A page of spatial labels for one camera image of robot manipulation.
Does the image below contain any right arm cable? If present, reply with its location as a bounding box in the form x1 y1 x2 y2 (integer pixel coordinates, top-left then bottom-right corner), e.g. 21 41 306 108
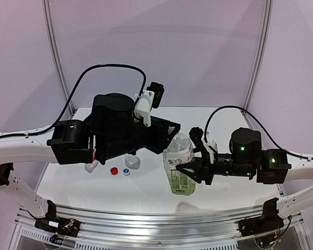
204 105 313 162

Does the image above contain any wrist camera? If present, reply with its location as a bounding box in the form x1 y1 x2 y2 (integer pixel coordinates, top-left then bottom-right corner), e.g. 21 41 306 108
189 127 218 164
133 82 164 127

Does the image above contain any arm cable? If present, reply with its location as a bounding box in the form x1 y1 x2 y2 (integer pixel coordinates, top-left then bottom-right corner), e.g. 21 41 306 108
204 105 313 162
0 64 148 141

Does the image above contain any red bottle cap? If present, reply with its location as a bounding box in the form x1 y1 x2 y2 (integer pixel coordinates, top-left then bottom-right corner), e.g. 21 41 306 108
110 167 118 176

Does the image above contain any front aluminium rail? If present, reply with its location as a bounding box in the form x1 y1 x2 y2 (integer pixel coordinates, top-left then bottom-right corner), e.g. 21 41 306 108
13 203 306 250

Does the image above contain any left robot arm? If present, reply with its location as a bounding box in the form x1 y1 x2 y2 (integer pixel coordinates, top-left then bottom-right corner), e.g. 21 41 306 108
0 93 180 221

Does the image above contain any aluminium frame post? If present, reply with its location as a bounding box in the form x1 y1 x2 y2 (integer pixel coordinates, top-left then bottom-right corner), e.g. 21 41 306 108
243 0 273 109
42 0 69 101

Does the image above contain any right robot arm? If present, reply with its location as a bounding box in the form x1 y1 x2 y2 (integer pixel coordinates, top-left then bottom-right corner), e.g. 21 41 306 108
176 127 313 222

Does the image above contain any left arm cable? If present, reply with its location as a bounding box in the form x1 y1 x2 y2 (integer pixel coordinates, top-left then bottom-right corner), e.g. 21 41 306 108
0 64 148 141

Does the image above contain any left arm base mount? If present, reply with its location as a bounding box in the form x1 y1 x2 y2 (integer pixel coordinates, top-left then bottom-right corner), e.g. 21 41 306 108
34 200 81 245

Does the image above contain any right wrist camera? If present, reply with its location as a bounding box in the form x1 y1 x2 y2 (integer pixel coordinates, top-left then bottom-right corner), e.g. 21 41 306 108
189 127 218 164

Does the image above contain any white blue bottle cap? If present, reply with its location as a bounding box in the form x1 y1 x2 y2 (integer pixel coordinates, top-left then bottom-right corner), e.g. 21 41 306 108
123 168 130 176

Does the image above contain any left aluminium frame post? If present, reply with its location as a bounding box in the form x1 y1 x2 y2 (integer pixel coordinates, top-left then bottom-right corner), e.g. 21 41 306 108
42 0 69 101

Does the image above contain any right aluminium frame post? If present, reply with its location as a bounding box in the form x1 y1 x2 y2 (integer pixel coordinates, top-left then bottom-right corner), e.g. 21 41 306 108
243 0 273 109

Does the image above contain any white label bottle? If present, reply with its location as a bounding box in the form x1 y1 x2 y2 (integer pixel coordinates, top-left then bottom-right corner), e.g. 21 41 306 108
162 131 198 196

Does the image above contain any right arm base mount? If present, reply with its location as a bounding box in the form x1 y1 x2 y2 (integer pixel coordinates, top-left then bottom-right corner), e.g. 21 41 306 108
237 198 295 237

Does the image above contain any red label plastic bottle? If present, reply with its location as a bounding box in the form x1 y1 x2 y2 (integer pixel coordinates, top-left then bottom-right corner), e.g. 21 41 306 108
85 135 99 173

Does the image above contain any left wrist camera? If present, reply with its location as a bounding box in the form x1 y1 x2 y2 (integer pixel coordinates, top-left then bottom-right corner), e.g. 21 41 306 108
133 82 164 127

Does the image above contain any clear crushed plastic bottle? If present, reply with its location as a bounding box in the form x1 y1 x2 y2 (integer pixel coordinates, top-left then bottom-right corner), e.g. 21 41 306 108
125 155 141 170

